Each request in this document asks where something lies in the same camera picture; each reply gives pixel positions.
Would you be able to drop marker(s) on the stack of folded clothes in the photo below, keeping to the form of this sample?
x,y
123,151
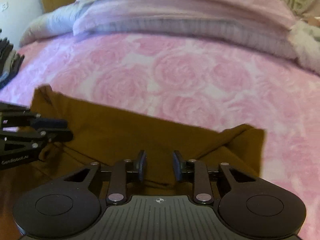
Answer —
x,y
10,62

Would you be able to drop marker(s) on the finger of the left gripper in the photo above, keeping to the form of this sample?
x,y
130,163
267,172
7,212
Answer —
x,y
54,135
47,123

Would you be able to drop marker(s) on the brown long-sleeve shirt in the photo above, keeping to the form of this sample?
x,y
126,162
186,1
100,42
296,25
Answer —
x,y
107,135

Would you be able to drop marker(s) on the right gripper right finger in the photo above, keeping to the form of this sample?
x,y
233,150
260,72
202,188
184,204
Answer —
x,y
179,166

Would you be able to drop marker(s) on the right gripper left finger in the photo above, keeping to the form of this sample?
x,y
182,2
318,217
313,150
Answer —
x,y
140,166

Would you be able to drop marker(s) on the pink floral bedspread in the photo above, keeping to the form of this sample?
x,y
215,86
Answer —
x,y
210,84

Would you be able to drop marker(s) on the lilac folded duvet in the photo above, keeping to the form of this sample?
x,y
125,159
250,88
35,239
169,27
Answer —
x,y
264,25

